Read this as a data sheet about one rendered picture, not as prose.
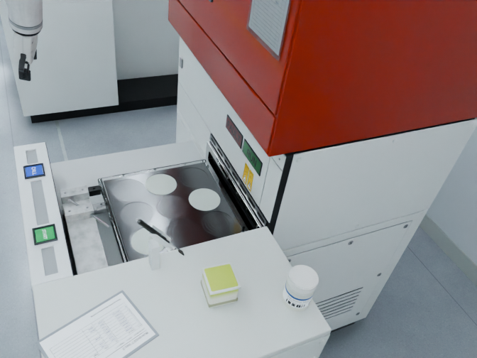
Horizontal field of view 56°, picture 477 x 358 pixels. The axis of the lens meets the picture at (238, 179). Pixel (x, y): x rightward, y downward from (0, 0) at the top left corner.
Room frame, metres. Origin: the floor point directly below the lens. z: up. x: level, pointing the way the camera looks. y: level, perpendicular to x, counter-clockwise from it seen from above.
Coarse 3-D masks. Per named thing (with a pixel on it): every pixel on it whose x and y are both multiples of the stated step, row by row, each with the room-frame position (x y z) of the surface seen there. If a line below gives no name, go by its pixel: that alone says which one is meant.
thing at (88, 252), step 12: (72, 204) 0.92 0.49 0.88; (72, 228) 0.82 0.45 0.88; (84, 228) 0.83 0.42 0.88; (96, 228) 0.84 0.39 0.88; (72, 240) 0.78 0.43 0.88; (84, 240) 0.79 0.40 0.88; (96, 240) 0.79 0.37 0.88; (72, 252) 0.74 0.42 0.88; (84, 252) 0.75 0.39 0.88; (96, 252) 0.75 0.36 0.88; (84, 264) 0.71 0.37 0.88; (96, 264) 0.71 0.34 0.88
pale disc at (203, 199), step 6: (192, 192) 1.03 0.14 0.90; (198, 192) 1.04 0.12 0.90; (204, 192) 1.04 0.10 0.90; (210, 192) 1.04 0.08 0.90; (192, 198) 1.01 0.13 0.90; (198, 198) 1.01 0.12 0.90; (204, 198) 1.01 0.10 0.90; (210, 198) 1.02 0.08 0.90; (216, 198) 1.02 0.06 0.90; (192, 204) 0.98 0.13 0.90; (198, 204) 0.98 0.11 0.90; (204, 204) 0.99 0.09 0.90; (210, 204) 0.99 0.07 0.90; (216, 204) 1.00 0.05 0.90; (204, 210) 0.96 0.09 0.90
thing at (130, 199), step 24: (192, 168) 1.15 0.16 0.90; (120, 192) 0.98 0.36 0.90; (144, 192) 0.99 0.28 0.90; (216, 192) 1.05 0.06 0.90; (120, 216) 0.88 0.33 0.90; (144, 216) 0.90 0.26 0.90; (168, 216) 0.91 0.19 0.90; (192, 216) 0.93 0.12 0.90; (216, 216) 0.95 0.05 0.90; (192, 240) 0.84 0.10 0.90
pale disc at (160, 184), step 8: (152, 176) 1.08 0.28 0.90; (160, 176) 1.08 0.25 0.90; (168, 176) 1.09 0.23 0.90; (152, 184) 1.04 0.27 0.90; (160, 184) 1.04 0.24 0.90; (168, 184) 1.05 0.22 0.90; (176, 184) 1.06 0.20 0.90; (152, 192) 1.00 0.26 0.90; (160, 192) 1.01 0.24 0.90; (168, 192) 1.01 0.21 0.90
